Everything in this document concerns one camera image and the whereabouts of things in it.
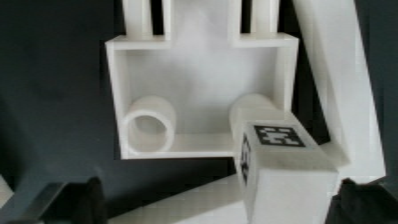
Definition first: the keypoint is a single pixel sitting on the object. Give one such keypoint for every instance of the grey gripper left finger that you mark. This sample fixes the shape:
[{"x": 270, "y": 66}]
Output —
[{"x": 68, "y": 204}]

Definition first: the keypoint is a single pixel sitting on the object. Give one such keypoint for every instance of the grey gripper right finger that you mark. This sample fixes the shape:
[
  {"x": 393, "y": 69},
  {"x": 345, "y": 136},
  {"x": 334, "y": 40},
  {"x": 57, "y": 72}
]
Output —
[{"x": 363, "y": 204}]

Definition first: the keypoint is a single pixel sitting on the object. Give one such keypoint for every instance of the white leg block with tag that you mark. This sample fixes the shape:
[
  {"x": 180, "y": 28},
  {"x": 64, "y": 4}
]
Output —
[{"x": 286, "y": 172}]

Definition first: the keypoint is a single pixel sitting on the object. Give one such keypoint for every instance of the white chair seat block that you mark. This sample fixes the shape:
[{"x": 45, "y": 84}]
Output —
[{"x": 199, "y": 56}]

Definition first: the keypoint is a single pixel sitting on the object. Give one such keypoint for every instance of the white U-shaped fixture frame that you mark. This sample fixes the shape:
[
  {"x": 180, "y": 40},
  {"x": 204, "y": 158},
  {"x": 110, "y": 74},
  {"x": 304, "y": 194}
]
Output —
[{"x": 332, "y": 108}]

